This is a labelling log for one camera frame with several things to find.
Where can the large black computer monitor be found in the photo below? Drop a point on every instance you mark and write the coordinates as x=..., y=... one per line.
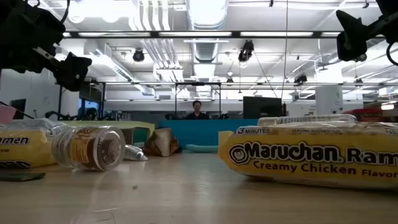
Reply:
x=262, y=107

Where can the black ceiling spotlight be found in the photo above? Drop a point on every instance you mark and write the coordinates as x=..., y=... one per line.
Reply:
x=138, y=55
x=362, y=58
x=300, y=79

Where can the person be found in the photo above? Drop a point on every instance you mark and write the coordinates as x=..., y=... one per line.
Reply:
x=197, y=112

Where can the pink bowl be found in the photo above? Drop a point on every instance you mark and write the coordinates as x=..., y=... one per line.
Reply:
x=6, y=113

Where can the blue plastic bin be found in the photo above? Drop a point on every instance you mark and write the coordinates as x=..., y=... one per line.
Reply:
x=202, y=132

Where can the brown crumpled sachet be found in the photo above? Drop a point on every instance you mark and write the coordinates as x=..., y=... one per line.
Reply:
x=161, y=143

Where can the overhead light frame bar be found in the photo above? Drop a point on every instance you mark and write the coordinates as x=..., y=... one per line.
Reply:
x=236, y=34

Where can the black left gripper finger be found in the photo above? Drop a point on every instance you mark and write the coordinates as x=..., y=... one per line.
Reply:
x=74, y=74

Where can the small glass spice jar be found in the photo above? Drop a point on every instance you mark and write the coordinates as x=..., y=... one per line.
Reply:
x=90, y=147

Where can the small black monitor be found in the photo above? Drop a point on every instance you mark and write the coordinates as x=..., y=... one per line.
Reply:
x=18, y=108

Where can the yellow ramen noodle pack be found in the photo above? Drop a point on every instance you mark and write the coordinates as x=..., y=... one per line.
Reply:
x=308, y=119

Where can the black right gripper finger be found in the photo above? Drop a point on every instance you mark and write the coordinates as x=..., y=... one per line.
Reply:
x=351, y=46

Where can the creamy chicken ramen pack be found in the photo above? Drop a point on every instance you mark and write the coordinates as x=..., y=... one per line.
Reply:
x=311, y=155

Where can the black overhead camera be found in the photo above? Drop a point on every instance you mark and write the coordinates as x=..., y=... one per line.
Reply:
x=246, y=51

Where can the yellow translucent plastic bin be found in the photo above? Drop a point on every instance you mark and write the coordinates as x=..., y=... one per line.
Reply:
x=109, y=124

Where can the ramen pack with grey print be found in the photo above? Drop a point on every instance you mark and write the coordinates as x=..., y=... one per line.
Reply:
x=18, y=149

